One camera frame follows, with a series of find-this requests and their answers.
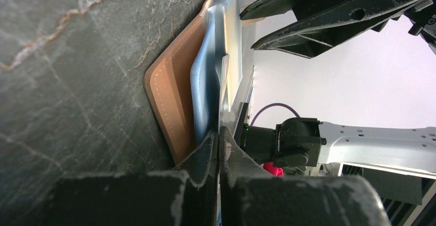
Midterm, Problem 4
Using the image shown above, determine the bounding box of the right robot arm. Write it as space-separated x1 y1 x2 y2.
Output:
240 0 435 179

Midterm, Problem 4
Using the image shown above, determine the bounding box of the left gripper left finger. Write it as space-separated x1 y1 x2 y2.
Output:
44 131 218 225

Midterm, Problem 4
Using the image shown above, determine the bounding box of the tan leather card holder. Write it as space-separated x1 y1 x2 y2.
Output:
143 0 266 166

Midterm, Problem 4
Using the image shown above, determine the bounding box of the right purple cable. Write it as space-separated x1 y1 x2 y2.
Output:
250 102 302 127

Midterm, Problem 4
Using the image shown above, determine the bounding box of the red cloth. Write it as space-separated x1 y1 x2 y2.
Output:
263 162 284 177

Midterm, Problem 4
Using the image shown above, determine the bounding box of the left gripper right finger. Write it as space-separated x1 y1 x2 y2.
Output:
219 126 390 225

